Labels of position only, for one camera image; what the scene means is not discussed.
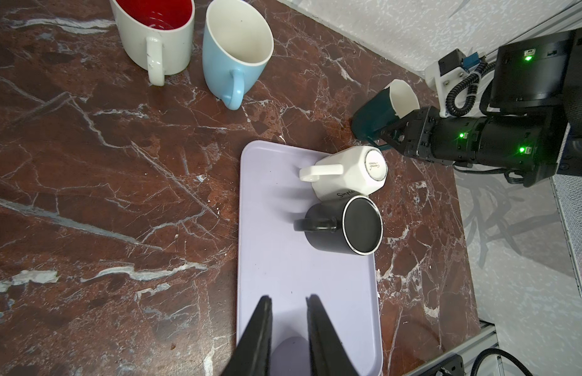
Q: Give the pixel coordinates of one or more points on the white wire mesh basket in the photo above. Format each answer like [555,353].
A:
[568,195]

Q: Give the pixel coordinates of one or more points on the lavender purple mug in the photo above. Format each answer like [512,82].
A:
[291,358]

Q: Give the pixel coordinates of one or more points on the white octagonal mug upside down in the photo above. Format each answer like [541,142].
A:
[359,170]

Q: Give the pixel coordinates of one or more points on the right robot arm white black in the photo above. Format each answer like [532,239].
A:
[519,116]

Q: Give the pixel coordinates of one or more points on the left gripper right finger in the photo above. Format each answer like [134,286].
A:
[327,354]

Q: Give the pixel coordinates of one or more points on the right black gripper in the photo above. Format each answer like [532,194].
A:
[509,143]

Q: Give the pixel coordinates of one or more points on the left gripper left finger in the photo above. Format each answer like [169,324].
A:
[252,355]

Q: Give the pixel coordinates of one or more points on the light blue mug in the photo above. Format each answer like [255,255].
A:
[237,45]

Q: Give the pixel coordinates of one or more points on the white mug red interior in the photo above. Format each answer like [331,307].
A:
[157,35]

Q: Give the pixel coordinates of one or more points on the black mug white rim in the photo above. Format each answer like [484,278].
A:
[352,225]

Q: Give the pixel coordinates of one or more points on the lavender rectangular tray mat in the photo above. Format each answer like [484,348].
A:
[277,261]

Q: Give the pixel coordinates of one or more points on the dark green mug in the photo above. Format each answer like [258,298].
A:
[391,104]

